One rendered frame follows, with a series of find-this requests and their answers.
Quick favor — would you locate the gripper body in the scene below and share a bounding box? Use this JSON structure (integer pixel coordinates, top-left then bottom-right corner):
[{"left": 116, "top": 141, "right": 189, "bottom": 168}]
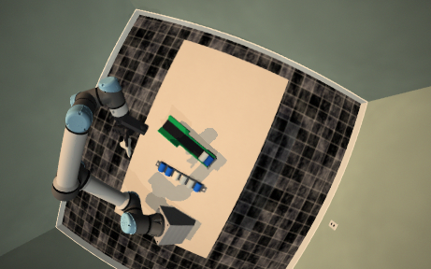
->
[{"left": 110, "top": 110, "right": 135, "bottom": 136}]

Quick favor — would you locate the blue plastic bar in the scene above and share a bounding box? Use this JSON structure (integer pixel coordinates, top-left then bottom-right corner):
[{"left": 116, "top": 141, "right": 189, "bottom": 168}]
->
[
  {"left": 204, "top": 155, "right": 214, "bottom": 166},
  {"left": 158, "top": 163, "right": 166, "bottom": 173},
  {"left": 165, "top": 166, "right": 174, "bottom": 177},
  {"left": 194, "top": 182, "right": 202, "bottom": 192}
]

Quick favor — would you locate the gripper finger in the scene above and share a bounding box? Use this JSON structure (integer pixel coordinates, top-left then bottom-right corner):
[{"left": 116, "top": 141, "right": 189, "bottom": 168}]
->
[{"left": 120, "top": 132, "right": 132, "bottom": 157}]

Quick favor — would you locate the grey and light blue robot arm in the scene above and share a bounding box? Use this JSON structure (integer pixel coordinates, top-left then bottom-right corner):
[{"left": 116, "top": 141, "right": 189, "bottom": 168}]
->
[{"left": 51, "top": 77, "right": 165, "bottom": 237}]

